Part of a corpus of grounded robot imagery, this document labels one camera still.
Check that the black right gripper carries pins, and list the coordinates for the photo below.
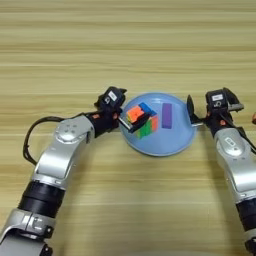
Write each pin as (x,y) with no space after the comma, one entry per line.
(218,120)

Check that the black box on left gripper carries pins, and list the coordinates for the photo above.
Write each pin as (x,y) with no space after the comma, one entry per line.
(113,97)

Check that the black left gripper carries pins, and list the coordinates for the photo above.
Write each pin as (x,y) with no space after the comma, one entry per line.
(105,120)

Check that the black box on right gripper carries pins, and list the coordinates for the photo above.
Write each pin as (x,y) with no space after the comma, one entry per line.
(216,99)

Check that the multicolour puzzle cube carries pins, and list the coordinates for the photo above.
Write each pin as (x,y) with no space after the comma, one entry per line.
(150,128)

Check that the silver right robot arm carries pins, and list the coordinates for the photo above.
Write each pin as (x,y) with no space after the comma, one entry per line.
(236,163)

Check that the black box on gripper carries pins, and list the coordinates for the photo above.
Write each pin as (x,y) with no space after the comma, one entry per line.
(113,97)
(216,99)

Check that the purple rectangular block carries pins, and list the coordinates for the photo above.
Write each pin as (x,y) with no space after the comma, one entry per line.
(167,116)

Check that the light blue round plate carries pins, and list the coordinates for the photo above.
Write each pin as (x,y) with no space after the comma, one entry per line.
(173,143)

